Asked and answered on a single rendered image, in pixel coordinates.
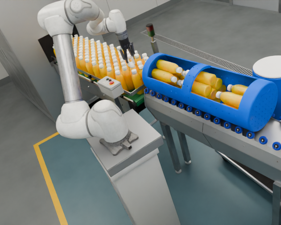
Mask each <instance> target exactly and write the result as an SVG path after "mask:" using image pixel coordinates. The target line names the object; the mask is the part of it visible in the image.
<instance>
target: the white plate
mask: <svg viewBox="0 0 281 225"><path fill-rule="evenodd" d="M253 71H254V72H255V73H256V74H257V75H258V76H261V77H264V78H269V79H278V78H281V56H279V55H278V56H269V57H265V58H262V59H260V60H258V61H257V62H256V63H255V64H254V65H253Z"/></svg>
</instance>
